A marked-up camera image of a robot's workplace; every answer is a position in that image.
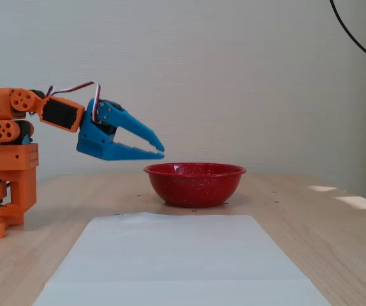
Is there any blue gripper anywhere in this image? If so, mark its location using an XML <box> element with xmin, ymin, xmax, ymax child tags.
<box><xmin>75</xmin><ymin>98</ymin><xmax>166</xmax><ymax>161</ymax></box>

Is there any red speckled bowl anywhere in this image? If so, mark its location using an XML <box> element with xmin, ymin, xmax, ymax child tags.
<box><xmin>143</xmin><ymin>162</ymin><xmax>247</xmax><ymax>208</ymax></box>

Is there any white paper sheet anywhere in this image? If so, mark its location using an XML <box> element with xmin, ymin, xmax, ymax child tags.
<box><xmin>32</xmin><ymin>212</ymin><xmax>332</xmax><ymax>306</ymax></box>

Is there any white red black servo cable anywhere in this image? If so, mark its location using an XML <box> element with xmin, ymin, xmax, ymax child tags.
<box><xmin>47</xmin><ymin>81</ymin><xmax>103</xmax><ymax>124</ymax></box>

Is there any black hanging cable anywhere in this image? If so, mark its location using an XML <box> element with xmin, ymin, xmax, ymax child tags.
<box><xmin>329</xmin><ymin>0</ymin><xmax>366</xmax><ymax>67</ymax></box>

